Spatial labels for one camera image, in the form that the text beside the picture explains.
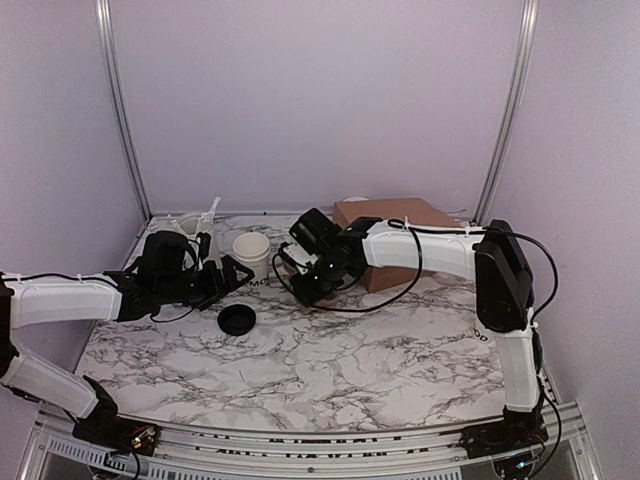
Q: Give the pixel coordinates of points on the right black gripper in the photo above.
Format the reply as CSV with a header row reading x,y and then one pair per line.
x,y
305,295

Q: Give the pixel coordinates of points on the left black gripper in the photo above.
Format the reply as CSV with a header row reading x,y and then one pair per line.
x,y
217,289

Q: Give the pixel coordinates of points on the single white paper cup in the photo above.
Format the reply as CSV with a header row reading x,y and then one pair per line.
x,y
481,334

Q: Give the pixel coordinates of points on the brown pulp cup carrier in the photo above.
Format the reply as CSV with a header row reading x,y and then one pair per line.
x,y
330,300

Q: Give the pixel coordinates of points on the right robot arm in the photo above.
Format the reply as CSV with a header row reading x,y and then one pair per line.
x,y
323,254

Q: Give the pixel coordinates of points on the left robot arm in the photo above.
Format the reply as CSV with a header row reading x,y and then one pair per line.
x,y
172,269

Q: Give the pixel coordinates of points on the white plastic utensil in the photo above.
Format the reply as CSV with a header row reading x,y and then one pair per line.
x,y
210,210

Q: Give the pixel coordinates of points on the white ribbed utensil container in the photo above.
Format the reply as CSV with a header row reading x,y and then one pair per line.
x,y
191,224

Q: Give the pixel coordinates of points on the white round object behind box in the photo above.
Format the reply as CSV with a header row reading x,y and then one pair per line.
x,y
355,199

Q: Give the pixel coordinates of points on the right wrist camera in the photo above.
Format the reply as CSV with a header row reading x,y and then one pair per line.
x,y
297,257

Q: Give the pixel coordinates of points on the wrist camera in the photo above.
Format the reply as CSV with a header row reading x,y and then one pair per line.
x,y
203,241
297,257

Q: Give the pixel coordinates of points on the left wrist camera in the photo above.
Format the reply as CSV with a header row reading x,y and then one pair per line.
x,y
203,241

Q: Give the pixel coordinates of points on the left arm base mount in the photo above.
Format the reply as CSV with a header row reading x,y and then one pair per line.
x,y
105,427

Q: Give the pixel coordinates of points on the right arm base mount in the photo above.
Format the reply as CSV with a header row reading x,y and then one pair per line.
x,y
516,430

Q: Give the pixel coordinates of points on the left aluminium frame post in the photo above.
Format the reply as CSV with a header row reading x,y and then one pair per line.
x,y
108,46

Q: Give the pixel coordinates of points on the aluminium frame post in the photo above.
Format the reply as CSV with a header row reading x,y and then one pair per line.
x,y
515,92
108,46

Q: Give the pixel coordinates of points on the right aluminium frame post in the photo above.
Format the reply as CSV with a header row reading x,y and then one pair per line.
x,y
515,92

